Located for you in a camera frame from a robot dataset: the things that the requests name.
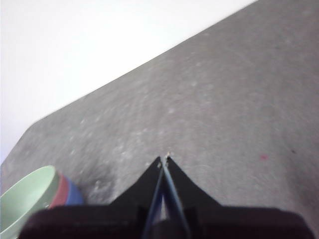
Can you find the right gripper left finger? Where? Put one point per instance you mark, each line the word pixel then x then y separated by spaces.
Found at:
pixel 139 189

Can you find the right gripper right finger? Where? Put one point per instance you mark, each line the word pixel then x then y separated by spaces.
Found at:
pixel 189 191

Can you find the red ribbed bowl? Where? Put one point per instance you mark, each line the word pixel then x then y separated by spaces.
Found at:
pixel 61 189

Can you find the green ribbed bowl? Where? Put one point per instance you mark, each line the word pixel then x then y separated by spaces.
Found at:
pixel 22 191

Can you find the blue ribbed bowl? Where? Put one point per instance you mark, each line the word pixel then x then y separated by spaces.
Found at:
pixel 74 194

